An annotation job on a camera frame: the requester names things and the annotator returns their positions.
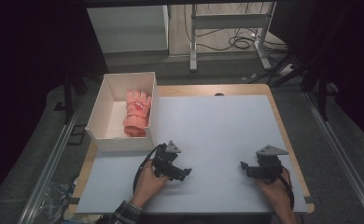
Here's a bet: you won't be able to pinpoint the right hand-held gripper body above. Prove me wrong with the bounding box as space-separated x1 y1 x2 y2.
248 144 290 183

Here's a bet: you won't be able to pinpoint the pink glove with red print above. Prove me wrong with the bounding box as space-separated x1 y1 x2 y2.
122 90 153 133

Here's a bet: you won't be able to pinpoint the white box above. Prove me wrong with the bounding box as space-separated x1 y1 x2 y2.
85 72 160 153

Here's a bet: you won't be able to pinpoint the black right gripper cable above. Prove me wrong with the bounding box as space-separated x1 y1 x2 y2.
279 166 296 210

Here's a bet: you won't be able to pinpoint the person's right hand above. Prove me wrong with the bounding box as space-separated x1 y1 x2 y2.
256 166 298 222

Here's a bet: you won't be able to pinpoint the white cabinet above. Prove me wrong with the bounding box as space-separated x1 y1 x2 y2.
86 5 170 54

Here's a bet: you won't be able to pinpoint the black tripod stand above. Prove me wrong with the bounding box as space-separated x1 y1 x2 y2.
269 50 331 121

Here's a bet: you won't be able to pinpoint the aluminium rail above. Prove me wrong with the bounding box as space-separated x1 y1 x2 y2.
303 91 364 224
17 97 85 224

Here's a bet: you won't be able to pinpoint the person's left hand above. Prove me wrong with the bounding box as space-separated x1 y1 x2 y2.
130 161 170 209

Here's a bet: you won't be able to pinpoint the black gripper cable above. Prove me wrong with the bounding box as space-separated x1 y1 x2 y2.
133 143 167 195
279 166 296 210

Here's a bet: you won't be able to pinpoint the clear plastic bag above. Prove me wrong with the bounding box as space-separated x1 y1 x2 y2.
38 179 80 224

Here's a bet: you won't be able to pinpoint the wooden table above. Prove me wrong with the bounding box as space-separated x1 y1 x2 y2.
67 83 315 217

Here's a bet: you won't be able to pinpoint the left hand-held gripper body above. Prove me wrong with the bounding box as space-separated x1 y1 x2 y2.
151 140 187 182

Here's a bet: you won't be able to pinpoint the pale blue table mat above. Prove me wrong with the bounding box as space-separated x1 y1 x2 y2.
76 94 309 215

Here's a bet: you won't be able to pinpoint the white power strip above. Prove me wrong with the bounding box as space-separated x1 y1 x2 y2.
277 63 296 77

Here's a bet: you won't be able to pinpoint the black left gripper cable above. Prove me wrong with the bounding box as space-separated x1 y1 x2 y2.
133 143 167 195

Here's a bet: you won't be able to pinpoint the black floor cables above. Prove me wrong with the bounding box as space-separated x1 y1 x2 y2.
183 2 288 54

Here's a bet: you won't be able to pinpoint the grey metal stand frame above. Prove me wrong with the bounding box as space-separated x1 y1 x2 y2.
189 1 278 73

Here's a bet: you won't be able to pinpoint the black stand leg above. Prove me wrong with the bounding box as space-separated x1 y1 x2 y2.
53 73 89 125

